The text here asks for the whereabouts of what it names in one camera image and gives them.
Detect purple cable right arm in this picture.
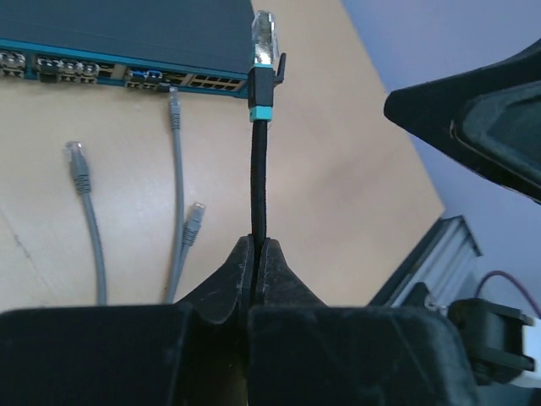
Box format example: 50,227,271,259
472,270,541,318

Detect aluminium frame rail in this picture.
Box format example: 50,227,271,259
369,216,482,312

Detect teal network switch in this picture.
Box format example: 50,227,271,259
1,0,254,98

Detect grey ethernet cable short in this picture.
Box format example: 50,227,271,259
169,202,205,301

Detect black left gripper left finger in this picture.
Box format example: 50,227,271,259
1,238,254,405

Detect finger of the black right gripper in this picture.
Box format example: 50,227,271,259
384,41,540,202

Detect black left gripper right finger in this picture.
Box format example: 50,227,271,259
247,239,480,405

